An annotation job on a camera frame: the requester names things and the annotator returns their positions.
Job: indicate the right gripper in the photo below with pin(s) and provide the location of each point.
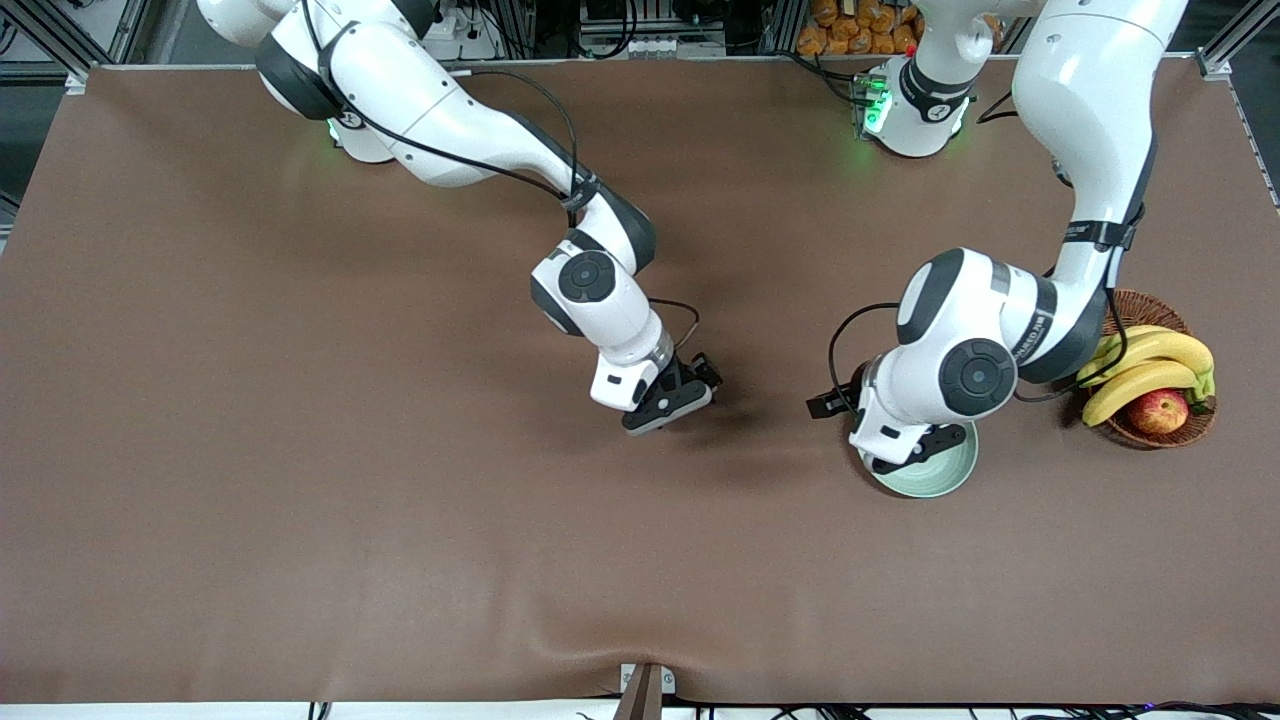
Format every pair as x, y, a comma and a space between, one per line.
683, 374

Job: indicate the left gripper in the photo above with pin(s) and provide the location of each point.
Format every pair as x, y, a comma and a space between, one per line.
857, 387

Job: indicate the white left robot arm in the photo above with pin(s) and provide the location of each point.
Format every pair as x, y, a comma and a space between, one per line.
1090, 100

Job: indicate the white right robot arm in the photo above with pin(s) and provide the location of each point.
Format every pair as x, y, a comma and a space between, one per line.
430, 120

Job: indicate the pale green plate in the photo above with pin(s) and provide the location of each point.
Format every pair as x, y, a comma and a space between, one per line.
940, 482

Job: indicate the brown table cover mat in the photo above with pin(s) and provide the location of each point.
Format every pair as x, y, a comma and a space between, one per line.
640, 560

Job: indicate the red apple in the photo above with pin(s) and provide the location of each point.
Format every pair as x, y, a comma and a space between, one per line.
1158, 411

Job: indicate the brown wicker basket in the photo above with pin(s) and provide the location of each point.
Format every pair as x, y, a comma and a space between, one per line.
1150, 310

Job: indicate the yellow banana bunch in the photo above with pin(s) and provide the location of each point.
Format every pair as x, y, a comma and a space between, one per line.
1160, 350

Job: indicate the white connector strip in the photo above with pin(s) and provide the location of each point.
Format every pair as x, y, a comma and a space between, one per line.
670, 46

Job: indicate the orange bread bun pile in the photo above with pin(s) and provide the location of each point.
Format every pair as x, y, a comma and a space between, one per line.
850, 30

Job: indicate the white power strip with plugs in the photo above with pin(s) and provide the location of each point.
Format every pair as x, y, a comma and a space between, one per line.
470, 45

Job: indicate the metal table edge bracket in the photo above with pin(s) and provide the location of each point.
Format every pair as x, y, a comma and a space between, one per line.
645, 690

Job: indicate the aluminium frame profile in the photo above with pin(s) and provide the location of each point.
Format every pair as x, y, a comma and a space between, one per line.
1215, 62
12, 70

